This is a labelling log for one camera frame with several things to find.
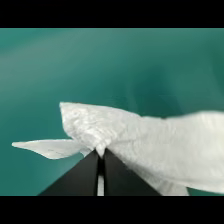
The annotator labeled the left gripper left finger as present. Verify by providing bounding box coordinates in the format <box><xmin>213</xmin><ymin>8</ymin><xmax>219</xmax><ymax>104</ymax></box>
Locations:
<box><xmin>38</xmin><ymin>149</ymin><xmax>100</xmax><ymax>197</ymax></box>

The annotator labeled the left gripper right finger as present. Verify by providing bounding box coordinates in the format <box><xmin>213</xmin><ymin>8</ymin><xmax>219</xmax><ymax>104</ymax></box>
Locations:
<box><xmin>103</xmin><ymin>147</ymin><xmax>162</xmax><ymax>197</ymax></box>

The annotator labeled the white garment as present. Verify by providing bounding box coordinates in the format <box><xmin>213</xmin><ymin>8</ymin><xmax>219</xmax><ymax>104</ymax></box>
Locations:
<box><xmin>11</xmin><ymin>101</ymin><xmax>224</xmax><ymax>197</ymax></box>

